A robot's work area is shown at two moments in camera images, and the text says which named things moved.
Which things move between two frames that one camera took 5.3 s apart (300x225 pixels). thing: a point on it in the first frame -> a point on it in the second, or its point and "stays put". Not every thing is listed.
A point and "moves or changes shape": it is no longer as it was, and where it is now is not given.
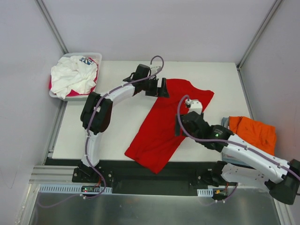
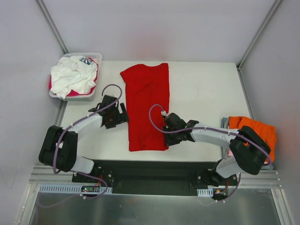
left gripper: x=158 y=87 -> x=119 y=115
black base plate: x=149 y=177 stays put
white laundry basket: x=96 y=56 stays put
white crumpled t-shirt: x=75 y=73 stays put
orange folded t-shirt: x=256 y=134 stays put
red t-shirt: x=155 y=143 moves or changes shape
